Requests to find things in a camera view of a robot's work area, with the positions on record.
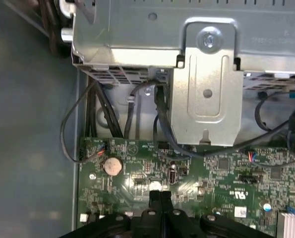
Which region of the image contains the silver metal disk bay cage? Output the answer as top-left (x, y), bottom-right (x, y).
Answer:
top-left (70, 0), bottom-right (295, 147)

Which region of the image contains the round coin battery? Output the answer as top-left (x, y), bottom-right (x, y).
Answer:
top-left (102, 157), bottom-right (124, 177)

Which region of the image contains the silver cage screw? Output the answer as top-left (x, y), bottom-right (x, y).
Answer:
top-left (197, 26), bottom-right (224, 53)

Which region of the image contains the thin black wire loop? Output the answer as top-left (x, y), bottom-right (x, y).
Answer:
top-left (59, 81), bottom-right (106, 164)

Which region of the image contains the dark brown wire bundle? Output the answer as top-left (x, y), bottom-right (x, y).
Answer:
top-left (36, 0), bottom-right (73, 59)

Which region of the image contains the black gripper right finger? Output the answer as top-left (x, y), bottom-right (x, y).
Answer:
top-left (161, 190), bottom-right (270, 238)

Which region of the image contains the internal USB port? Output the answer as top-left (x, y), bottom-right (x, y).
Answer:
top-left (169, 168), bottom-right (180, 186)

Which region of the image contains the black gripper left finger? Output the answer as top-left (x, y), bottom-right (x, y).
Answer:
top-left (59, 190), bottom-right (164, 238)

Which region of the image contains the black wire bundle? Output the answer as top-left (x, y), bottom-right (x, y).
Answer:
top-left (84, 81), bottom-right (125, 139)

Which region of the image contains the grey round wire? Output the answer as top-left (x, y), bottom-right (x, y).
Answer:
top-left (124, 81), bottom-right (161, 139)

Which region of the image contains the black open PC case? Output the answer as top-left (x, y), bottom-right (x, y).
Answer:
top-left (0, 0), bottom-right (173, 238)

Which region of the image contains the dark flat data wire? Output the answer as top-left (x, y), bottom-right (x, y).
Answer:
top-left (152, 83), bottom-right (205, 160)

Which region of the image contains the green motherboard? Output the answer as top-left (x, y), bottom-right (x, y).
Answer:
top-left (76, 135), bottom-right (295, 238)

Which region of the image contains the white round peg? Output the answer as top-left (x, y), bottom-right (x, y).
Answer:
top-left (60, 26), bottom-right (75, 44)
top-left (59, 0), bottom-right (76, 16)

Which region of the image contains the silver finned heatsink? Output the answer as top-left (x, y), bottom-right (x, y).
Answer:
top-left (277, 211), bottom-right (295, 238)

